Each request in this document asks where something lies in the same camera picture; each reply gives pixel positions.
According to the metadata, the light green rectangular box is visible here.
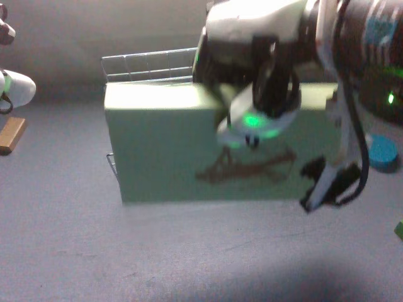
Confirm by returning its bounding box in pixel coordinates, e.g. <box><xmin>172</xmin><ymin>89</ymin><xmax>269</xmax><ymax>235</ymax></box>
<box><xmin>103</xmin><ymin>81</ymin><xmax>343</xmax><ymax>204</ymax></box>

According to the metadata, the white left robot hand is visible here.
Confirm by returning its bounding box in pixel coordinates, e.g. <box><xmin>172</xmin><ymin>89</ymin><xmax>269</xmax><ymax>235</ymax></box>
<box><xmin>0</xmin><ymin>6</ymin><xmax>37</xmax><ymax>115</ymax></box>

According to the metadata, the brown wooden block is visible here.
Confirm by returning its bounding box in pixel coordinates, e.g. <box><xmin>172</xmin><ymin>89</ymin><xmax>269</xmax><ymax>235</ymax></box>
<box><xmin>0</xmin><ymin>116</ymin><xmax>28</xmax><ymax>157</ymax></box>

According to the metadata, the grey table cloth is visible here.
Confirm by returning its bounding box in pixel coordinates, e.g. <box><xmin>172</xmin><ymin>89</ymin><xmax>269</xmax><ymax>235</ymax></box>
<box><xmin>0</xmin><ymin>100</ymin><xmax>403</xmax><ymax>302</ymax></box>

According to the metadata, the wire metal rack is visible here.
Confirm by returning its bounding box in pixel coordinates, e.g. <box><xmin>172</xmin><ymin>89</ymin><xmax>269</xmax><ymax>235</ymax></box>
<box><xmin>100</xmin><ymin>47</ymin><xmax>198</xmax><ymax>186</ymax></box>

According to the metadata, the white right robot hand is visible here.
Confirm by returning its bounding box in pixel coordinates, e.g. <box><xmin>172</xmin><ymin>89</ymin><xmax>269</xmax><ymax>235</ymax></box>
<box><xmin>192</xmin><ymin>0</ymin><xmax>309</xmax><ymax>151</ymax></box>

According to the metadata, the blue disc block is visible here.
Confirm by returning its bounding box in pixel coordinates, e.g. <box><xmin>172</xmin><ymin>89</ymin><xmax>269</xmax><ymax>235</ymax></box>
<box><xmin>366</xmin><ymin>133</ymin><xmax>398</xmax><ymax>174</ymax></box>

